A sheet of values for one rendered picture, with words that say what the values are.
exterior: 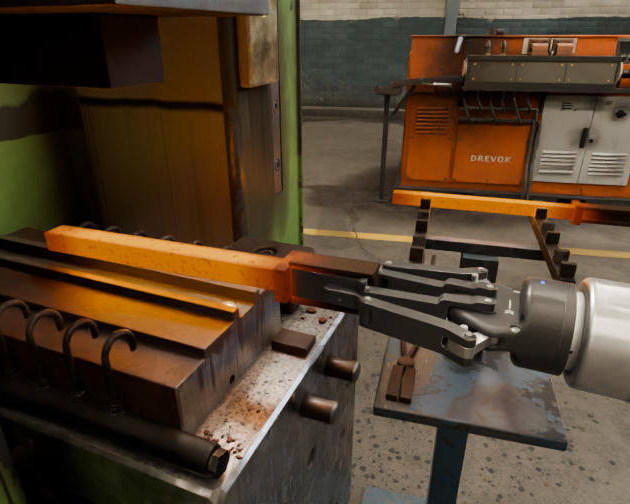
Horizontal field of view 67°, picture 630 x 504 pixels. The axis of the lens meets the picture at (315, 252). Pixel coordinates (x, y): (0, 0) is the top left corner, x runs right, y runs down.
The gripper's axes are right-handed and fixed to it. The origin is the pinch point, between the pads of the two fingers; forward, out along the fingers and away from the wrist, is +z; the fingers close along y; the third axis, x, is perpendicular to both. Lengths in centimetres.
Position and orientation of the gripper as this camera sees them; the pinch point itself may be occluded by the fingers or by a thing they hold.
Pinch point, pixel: (330, 282)
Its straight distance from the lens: 45.1
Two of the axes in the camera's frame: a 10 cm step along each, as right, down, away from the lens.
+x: 0.1, -9.1, -4.2
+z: -9.3, -1.7, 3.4
